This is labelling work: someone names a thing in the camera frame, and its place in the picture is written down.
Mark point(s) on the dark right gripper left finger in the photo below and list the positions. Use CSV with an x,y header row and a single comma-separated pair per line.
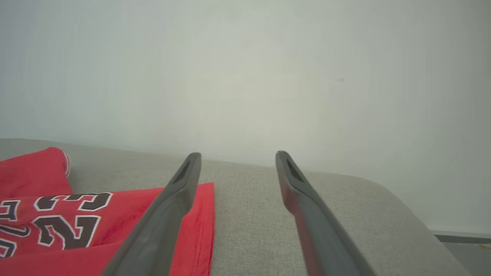
x,y
161,226

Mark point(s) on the grey wall baseboard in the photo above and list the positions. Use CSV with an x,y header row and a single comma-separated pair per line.
x,y
460,237

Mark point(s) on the red basketball jersey number 23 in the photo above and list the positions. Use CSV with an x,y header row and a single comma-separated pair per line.
x,y
57,226

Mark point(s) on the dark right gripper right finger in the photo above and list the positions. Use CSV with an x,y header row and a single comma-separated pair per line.
x,y
318,230

